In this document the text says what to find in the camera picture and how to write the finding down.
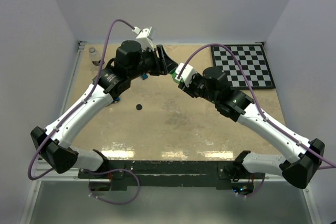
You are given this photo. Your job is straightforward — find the clear Pepsi bottle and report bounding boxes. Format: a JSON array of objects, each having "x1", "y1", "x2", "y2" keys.
[{"x1": 89, "y1": 47, "x2": 101, "y2": 66}]

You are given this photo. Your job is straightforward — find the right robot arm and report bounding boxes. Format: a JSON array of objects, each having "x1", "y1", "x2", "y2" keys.
[{"x1": 174, "y1": 63, "x2": 325, "y2": 189}]

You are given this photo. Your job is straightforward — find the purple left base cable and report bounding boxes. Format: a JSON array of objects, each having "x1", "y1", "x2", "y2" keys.
[{"x1": 88, "y1": 168, "x2": 142, "y2": 205}]

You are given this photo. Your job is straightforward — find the black white chessboard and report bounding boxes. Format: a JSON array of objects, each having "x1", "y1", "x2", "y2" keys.
[{"x1": 211, "y1": 44, "x2": 276, "y2": 90}]

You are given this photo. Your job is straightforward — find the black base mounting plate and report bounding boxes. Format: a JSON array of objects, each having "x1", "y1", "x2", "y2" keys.
[{"x1": 78, "y1": 160, "x2": 263, "y2": 191}]

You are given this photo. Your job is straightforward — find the green plastic bottle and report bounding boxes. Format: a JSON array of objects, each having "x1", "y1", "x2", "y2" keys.
[{"x1": 171, "y1": 71, "x2": 184, "y2": 84}]

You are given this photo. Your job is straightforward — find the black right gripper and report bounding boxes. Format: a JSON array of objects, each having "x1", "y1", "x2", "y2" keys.
[{"x1": 178, "y1": 72, "x2": 218, "y2": 104}]

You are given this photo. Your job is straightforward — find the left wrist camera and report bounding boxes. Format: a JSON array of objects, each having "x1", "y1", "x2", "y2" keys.
[{"x1": 132, "y1": 26, "x2": 156, "y2": 50}]

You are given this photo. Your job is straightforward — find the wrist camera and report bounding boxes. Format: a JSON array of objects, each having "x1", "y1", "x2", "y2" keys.
[
  {"x1": 132, "y1": 26, "x2": 156, "y2": 50},
  {"x1": 175, "y1": 62, "x2": 197, "y2": 87}
]

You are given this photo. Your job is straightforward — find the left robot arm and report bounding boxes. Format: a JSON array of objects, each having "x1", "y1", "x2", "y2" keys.
[{"x1": 30, "y1": 40, "x2": 178, "y2": 178}]

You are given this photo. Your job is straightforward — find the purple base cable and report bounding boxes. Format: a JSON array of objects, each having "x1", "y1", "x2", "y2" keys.
[
  {"x1": 88, "y1": 168, "x2": 142, "y2": 205},
  {"x1": 235, "y1": 176, "x2": 265, "y2": 198}
]

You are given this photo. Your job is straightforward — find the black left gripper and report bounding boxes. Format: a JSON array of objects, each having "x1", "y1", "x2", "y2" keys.
[{"x1": 129, "y1": 45, "x2": 179, "y2": 80}]

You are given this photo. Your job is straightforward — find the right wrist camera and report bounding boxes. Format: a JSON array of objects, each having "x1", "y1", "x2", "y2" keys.
[{"x1": 175, "y1": 62, "x2": 197, "y2": 87}]

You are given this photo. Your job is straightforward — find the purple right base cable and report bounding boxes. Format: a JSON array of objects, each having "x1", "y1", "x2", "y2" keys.
[{"x1": 235, "y1": 176, "x2": 265, "y2": 198}]

